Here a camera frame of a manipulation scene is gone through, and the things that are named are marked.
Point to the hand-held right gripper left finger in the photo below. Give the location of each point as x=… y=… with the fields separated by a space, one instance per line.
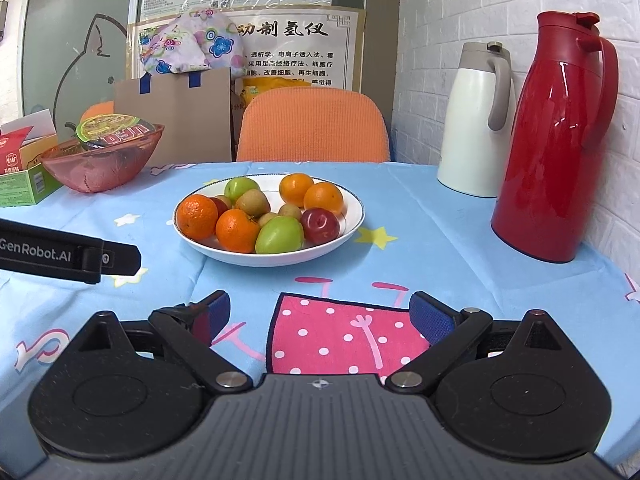
x=220 y=310

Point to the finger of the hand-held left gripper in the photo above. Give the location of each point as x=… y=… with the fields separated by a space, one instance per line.
x=122 y=257

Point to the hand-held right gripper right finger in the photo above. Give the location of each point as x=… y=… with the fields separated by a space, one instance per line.
x=432 y=315

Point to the white plate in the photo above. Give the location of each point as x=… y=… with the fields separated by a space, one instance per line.
x=280 y=259

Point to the small mandarin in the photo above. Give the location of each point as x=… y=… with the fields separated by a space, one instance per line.
x=196 y=216
x=237 y=230

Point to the green apple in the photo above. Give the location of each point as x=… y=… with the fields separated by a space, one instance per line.
x=279 y=235
x=241 y=189

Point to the red plum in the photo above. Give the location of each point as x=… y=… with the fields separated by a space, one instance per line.
x=220 y=208
x=320 y=225

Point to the large orange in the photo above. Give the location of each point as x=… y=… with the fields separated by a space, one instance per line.
x=296 y=189
x=324 y=199

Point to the blue cartoon tablecloth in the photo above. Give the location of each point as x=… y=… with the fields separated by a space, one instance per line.
x=450 y=260

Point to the green cardboard box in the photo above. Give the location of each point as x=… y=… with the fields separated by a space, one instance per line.
x=25 y=187

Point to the pink glass bowl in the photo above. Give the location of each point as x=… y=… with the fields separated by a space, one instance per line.
x=100 y=170

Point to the yellowish carton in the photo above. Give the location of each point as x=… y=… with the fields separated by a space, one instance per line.
x=42 y=147

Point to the red snack packet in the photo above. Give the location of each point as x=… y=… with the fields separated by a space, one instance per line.
x=12 y=147

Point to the instant noodle cup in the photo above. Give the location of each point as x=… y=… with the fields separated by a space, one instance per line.
x=112 y=127

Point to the white paper sheet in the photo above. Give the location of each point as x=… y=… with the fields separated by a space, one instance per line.
x=35 y=122

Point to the orange chair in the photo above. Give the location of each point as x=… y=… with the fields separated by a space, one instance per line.
x=310 y=125
x=97 y=110

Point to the brown cardboard box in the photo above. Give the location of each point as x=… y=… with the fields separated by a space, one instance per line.
x=190 y=120

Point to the white thermos jug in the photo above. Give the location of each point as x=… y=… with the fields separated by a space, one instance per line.
x=470 y=130

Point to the red thermos jug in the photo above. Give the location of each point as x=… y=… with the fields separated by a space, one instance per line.
x=545 y=160

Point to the yellow bag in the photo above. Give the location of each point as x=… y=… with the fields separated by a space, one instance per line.
x=260 y=85

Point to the frosted glass door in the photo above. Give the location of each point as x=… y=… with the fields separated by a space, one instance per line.
x=65 y=35

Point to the floral cloth bag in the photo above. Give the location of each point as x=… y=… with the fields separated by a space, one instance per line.
x=190 y=40

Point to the white wall switch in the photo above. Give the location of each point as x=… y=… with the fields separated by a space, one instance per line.
x=3 y=20

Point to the wall poster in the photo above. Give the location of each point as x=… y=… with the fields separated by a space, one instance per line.
x=300 y=45

